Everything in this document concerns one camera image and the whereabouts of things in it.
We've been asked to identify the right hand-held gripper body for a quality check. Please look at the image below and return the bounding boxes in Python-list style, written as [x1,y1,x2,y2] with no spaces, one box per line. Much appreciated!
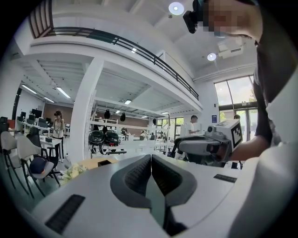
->
[203,119,244,151]

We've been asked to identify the person's head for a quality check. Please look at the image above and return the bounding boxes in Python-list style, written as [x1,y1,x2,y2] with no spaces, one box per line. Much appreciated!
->
[194,0,265,46]

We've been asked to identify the round wooden side table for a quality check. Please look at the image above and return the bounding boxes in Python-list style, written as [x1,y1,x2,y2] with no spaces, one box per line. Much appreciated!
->
[79,157,120,170]

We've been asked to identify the person's right hand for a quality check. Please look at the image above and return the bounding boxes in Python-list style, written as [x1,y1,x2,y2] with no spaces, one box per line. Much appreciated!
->
[206,142,233,163]

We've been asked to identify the right gripper mounted camera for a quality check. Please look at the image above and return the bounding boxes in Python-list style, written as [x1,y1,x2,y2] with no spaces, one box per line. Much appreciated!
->
[204,125,230,138]

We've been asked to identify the person's black printed shirt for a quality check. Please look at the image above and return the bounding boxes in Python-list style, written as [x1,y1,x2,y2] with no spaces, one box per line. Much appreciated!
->
[252,0,298,149]

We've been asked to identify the pale artificial flower bouquet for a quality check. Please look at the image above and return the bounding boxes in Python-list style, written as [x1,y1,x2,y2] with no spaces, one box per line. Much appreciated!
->
[61,163,88,185]

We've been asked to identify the white ceiling air conditioner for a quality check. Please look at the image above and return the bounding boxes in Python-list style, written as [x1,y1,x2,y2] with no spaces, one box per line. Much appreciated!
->
[217,41,245,59]

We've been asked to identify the black mezzanine railing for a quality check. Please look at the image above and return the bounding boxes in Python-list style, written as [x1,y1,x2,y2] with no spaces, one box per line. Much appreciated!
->
[46,26,200,101]

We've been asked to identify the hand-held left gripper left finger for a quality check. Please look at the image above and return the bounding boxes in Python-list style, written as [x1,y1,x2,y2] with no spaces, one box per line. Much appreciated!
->
[20,154,169,238]

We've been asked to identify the beige chair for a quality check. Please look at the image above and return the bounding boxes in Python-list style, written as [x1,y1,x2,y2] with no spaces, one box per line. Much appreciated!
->
[16,135,56,198]
[0,131,24,190]

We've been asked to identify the person's right forearm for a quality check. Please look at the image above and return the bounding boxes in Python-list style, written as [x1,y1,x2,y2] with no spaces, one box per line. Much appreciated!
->
[229,134,273,163]

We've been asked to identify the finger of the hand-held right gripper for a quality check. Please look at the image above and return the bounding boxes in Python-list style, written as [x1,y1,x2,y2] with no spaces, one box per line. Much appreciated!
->
[178,139,221,156]
[180,135,210,141]

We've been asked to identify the white metal shelving rack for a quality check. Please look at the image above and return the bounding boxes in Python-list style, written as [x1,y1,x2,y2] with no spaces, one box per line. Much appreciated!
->
[86,90,177,156]

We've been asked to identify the black office chair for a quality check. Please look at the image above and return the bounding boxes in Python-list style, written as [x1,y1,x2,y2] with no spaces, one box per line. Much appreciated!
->
[26,127,61,179]

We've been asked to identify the office desks with monitors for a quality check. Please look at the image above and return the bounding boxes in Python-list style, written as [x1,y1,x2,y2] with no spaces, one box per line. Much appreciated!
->
[15,108,54,135]

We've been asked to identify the black head-worn camera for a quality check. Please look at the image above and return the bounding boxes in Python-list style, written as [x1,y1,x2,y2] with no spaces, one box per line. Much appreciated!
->
[182,0,207,34]

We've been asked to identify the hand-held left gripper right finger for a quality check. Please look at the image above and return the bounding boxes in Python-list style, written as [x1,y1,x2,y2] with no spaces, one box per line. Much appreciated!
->
[151,154,244,237]

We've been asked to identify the ceiling tube light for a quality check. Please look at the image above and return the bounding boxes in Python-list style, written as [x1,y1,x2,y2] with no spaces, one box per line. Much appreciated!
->
[55,86,72,99]
[20,84,38,95]

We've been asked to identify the navy cap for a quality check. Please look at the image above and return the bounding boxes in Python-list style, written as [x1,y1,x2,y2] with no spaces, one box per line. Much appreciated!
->
[29,157,49,175]

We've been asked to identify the glass entrance door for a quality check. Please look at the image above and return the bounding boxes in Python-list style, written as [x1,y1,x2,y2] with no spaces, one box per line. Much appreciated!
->
[213,74,259,143]

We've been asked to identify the black helmet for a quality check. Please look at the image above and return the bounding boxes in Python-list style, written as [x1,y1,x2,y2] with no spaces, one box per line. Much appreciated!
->
[88,129,106,147]
[104,130,122,147]

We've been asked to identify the white desk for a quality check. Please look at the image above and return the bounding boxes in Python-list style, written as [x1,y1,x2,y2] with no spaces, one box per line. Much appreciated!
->
[38,135,65,163]

